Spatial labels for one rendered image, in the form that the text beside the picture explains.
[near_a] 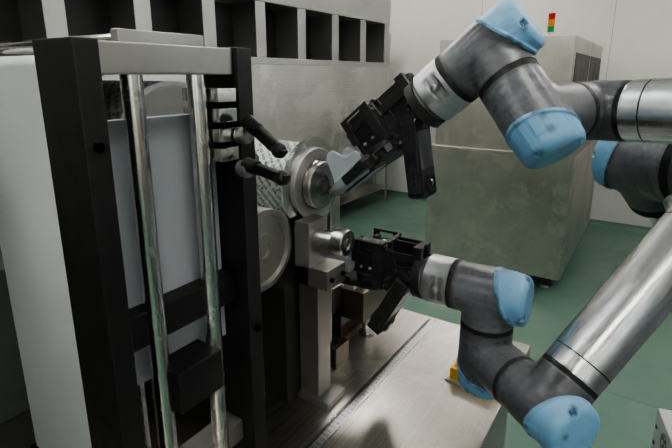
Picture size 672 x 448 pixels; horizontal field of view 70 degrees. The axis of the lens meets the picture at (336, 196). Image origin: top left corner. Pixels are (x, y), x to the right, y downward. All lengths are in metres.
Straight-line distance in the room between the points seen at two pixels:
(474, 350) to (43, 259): 0.57
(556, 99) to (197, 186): 0.39
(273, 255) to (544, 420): 0.40
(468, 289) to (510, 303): 0.06
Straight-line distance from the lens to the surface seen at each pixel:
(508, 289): 0.70
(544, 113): 0.57
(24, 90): 0.60
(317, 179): 0.73
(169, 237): 0.45
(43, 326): 0.71
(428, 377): 0.92
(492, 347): 0.74
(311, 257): 0.73
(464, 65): 0.61
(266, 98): 1.16
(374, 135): 0.68
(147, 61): 0.39
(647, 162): 0.81
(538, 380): 0.68
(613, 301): 0.69
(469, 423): 0.84
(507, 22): 0.60
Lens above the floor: 1.42
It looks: 14 degrees down
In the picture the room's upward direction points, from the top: straight up
